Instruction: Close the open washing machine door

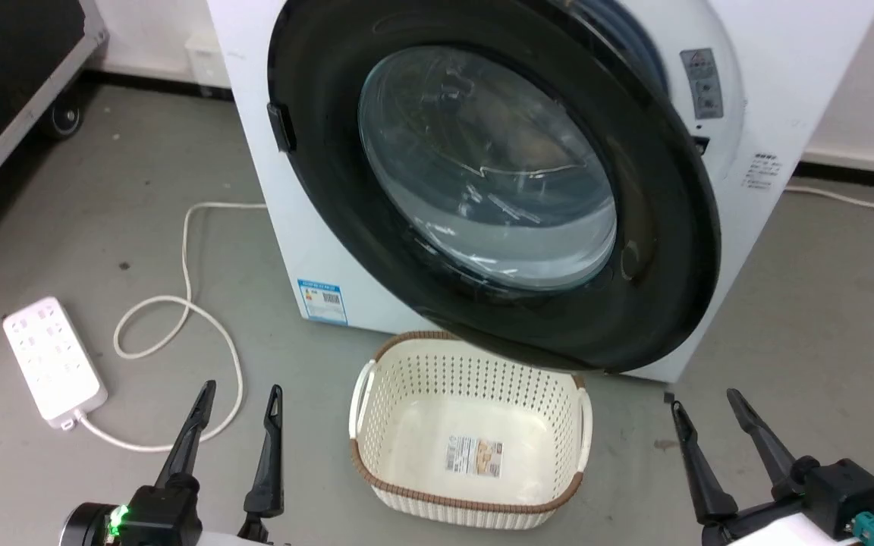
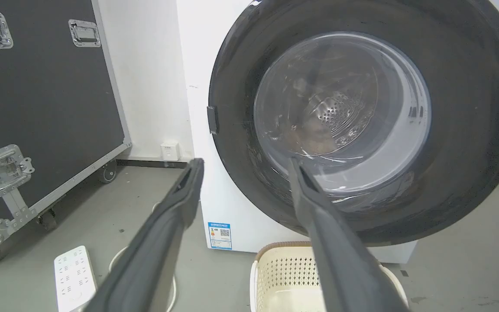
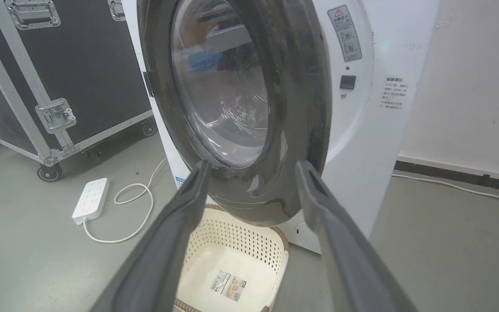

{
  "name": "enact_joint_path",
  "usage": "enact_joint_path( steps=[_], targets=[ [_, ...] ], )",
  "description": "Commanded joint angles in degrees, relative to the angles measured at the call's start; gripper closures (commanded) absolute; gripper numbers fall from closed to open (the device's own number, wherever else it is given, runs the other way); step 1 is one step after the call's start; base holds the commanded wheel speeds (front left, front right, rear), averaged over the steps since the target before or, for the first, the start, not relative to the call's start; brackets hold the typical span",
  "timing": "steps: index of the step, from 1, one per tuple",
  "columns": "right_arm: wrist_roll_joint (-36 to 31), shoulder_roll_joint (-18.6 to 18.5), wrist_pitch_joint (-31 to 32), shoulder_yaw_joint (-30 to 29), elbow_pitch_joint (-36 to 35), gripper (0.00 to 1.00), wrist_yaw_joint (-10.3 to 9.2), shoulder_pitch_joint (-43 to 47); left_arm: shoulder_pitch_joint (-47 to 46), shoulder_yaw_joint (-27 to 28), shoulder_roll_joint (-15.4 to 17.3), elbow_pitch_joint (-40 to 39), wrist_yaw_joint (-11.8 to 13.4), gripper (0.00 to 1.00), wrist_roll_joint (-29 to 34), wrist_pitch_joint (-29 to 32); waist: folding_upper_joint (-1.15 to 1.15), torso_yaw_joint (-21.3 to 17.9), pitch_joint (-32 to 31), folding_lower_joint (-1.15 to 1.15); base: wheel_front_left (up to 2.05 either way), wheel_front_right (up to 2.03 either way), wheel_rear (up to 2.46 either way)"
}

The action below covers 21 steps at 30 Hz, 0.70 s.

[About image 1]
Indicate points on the white power strip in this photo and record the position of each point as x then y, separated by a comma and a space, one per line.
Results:
50, 356

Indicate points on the white wall socket box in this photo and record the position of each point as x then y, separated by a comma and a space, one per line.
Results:
208, 62

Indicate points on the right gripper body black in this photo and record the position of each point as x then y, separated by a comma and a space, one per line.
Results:
831, 493

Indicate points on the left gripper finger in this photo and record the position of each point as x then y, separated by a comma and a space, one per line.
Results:
190, 444
270, 462

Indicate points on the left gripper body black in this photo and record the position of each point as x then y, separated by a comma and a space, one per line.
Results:
160, 519

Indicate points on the paper product label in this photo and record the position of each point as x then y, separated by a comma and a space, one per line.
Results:
473, 456

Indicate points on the cream perforated plastic laundry basket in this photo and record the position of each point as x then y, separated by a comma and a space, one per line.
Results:
475, 394

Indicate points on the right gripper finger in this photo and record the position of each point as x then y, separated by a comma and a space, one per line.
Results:
699, 470
767, 447

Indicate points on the white front-load washing machine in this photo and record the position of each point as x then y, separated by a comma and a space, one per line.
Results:
315, 250

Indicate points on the blue energy label sticker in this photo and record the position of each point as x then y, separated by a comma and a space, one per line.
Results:
322, 301

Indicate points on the black round glass washer door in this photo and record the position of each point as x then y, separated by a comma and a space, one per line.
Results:
315, 76

